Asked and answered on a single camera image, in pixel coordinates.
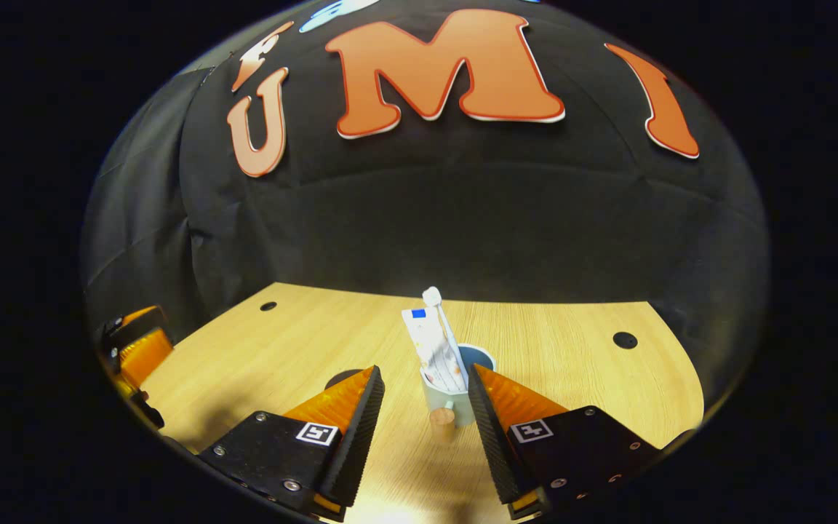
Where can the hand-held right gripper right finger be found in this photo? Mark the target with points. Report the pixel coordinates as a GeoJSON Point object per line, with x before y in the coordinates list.
{"type": "Point", "coordinates": [495, 444]}

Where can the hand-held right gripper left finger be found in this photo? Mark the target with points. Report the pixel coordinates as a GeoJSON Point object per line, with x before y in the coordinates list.
{"type": "Point", "coordinates": [357, 444]}

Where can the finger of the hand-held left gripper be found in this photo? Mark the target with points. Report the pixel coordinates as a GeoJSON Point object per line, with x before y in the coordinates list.
{"type": "Point", "coordinates": [139, 331]}
{"type": "Point", "coordinates": [139, 314]}

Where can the dark round coaster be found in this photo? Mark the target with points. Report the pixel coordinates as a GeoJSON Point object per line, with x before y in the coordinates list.
{"type": "Point", "coordinates": [342, 378]}

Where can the light blue cup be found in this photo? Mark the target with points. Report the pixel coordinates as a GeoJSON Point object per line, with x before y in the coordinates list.
{"type": "Point", "coordinates": [437, 400]}

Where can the white toothpaste tube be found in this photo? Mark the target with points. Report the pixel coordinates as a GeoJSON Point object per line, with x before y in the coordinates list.
{"type": "Point", "coordinates": [430, 342]}

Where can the white toothbrush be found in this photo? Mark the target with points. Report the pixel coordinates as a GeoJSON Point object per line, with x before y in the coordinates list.
{"type": "Point", "coordinates": [432, 296]}

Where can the wooden desktop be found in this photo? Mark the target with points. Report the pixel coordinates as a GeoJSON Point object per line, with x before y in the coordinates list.
{"type": "Point", "coordinates": [579, 371]}

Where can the black backdrop cloth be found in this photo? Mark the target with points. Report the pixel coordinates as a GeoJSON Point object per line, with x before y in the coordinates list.
{"type": "Point", "coordinates": [463, 225]}

